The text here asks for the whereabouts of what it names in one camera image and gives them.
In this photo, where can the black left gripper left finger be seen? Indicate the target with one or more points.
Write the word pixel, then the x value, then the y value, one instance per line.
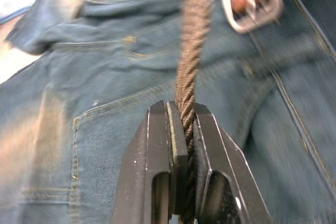
pixel 155 155

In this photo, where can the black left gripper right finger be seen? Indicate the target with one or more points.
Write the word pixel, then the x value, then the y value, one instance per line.
pixel 223 171

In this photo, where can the brown braided belt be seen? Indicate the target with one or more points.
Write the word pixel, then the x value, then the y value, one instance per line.
pixel 193 51

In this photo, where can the blue denim shorts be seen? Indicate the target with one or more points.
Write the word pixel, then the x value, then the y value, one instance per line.
pixel 118 58

